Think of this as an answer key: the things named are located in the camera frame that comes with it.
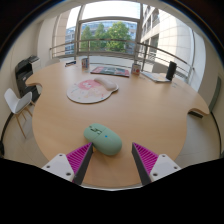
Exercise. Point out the light blue book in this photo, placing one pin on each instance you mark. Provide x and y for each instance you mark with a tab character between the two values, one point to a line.
155	77

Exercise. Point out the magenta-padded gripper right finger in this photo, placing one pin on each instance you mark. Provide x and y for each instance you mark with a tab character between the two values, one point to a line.
163	166

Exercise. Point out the white chair with wooden legs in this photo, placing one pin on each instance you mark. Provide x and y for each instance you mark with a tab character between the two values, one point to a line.
15	101

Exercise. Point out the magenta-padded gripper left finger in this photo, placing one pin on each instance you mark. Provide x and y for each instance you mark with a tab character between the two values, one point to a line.
61	166

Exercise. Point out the round pink-white mouse pad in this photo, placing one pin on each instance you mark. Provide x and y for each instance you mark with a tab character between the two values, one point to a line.
87	91

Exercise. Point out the metal window railing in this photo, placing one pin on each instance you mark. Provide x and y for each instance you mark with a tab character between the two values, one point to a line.
100	40

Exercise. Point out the mint green computer mouse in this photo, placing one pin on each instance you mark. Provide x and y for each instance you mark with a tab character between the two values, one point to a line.
103	139

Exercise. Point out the black office printer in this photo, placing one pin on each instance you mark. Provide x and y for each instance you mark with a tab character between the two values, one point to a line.
24	75

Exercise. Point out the black cylinder speaker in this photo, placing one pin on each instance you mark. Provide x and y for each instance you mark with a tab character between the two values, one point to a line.
171	70

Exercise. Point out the dark blue stapler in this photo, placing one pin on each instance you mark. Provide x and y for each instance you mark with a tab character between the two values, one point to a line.
70	63

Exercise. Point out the red and dark magazine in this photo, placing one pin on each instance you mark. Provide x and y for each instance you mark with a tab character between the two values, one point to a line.
110	71

